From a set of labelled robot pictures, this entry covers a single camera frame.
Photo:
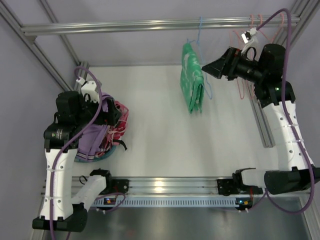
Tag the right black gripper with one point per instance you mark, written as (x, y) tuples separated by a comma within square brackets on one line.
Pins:
[(231, 64)]

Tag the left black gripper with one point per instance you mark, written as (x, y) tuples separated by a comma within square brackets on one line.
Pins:
[(110, 115)]

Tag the blue wire hanger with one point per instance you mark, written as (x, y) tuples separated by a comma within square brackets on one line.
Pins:
[(206, 85)]

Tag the green white patterned trousers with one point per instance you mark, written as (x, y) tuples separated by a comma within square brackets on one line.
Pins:
[(191, 79)]

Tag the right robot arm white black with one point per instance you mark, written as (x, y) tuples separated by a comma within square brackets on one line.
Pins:
[(278, 103)]

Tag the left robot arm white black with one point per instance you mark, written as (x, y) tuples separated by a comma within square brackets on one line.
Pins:
[(61, 211)]

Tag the pink red garment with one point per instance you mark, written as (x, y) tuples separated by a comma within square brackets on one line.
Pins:
[(115, 133)]

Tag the purple garment in basket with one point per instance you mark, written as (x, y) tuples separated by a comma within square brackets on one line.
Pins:
[(90, 142)]

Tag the teal laundry basket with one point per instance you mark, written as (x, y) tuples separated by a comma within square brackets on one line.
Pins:
[(105, 155)]

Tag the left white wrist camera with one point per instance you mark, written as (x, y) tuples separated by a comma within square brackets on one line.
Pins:
[(89, 90)]

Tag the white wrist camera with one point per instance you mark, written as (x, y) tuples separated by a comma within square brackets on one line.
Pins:
[(249, 38), (89, 90)]

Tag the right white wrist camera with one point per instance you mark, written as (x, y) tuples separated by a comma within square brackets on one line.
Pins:
[(249, 38)]

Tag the pink wire hanger right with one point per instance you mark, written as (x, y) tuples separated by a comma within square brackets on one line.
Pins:
[(272, 39)]

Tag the pink wire hanger middle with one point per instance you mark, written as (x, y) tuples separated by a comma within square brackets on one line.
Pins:
[(252, 17)]

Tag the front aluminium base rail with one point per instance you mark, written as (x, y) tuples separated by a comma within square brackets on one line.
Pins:
[(148, 187)]

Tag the aluminium hanging rail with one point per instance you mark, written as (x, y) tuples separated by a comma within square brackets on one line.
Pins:
[(47, 29)]

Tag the slotted grey cable duct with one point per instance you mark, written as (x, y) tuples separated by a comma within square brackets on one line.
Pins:
[(154, 202)]

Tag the left aluminium frame posts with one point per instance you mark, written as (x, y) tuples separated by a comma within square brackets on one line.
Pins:
[(30, 42)]

